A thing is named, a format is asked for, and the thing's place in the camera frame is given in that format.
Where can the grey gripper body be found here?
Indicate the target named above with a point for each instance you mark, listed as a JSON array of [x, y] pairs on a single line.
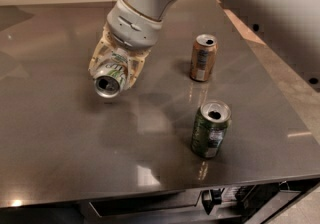
[[135, 27]]

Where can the green soda can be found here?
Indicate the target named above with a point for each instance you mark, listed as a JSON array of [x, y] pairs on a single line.
[[210, 126]]

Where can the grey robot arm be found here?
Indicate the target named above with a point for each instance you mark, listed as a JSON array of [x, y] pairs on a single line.
[[291, 28]]

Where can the white green 7up can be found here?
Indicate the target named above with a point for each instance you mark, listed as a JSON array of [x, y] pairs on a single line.
[[110, 76]]

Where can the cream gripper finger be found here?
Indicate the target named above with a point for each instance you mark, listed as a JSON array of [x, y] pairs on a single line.
[[104, 46], [135, 64]]

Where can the brown soda can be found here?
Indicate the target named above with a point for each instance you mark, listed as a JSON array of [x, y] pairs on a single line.
[[203, 57]]

